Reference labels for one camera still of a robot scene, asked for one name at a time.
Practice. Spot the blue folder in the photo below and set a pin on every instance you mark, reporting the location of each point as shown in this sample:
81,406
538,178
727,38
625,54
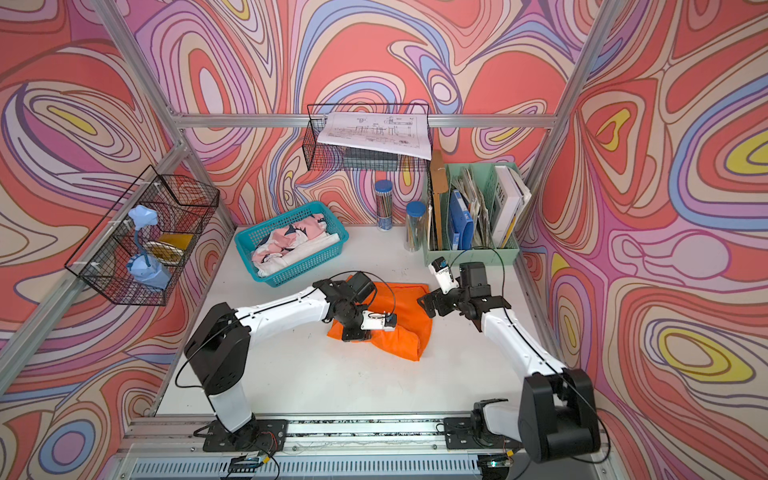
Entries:
461,229

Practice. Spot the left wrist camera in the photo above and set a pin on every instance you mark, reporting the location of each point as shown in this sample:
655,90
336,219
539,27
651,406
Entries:
372,321

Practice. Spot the white book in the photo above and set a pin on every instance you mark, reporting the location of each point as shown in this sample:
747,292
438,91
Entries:
510,196

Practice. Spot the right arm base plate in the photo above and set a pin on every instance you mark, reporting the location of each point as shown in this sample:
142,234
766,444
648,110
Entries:
466,433

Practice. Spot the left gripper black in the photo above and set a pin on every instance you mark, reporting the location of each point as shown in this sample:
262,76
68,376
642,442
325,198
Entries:
361,335

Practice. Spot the white printed paper sheet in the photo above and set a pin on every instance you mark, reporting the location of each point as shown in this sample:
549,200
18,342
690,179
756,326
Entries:
401,134

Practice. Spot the black wire basket left wall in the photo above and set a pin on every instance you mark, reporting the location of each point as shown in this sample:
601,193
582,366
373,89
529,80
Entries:
183,204

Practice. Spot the green desk organizer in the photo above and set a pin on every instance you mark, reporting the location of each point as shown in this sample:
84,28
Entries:
475,181

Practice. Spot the black wire basket back wall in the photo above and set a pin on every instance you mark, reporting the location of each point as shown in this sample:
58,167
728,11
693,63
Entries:
330,158

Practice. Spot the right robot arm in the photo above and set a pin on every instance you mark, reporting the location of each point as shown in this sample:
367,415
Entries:
556,416

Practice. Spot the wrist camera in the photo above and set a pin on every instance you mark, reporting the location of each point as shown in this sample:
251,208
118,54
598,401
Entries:
372,321
441,270

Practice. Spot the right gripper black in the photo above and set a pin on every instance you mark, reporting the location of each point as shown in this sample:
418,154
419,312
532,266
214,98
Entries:
430,306

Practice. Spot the brown cardboard folder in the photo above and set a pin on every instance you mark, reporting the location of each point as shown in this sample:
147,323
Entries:
440,185

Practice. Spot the orange shorts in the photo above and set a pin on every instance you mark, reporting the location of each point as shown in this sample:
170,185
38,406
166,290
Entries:
413,326

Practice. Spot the black wire basket wall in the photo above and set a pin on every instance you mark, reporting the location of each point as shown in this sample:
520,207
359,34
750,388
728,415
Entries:
183,204
330,158

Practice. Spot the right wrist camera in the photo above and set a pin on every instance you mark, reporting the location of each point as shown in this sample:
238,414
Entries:
441,270

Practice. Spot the aluminium rail front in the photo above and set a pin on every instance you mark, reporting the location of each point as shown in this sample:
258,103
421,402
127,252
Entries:
335,434

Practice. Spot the tall clear tube blue lid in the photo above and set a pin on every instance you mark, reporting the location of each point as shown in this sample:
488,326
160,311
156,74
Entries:
383,190

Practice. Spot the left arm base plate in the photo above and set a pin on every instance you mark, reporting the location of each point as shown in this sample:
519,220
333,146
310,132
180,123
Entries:
266,435

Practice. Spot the short clear tube blue lid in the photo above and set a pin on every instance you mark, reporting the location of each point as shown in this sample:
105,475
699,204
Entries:
415,216

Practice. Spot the pink white folded clothes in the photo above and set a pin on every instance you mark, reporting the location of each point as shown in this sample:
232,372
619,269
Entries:
291,244

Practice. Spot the teal plastic basket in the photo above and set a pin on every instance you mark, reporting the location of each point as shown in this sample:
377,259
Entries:
246,241

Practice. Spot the yellow roll in basket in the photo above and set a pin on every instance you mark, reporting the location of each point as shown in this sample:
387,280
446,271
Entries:
169,248

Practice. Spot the light blue desk lamp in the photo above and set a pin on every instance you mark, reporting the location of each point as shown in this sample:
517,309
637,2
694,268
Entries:
145,268

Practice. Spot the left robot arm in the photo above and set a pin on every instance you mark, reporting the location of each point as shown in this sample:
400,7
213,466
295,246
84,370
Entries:
218,349

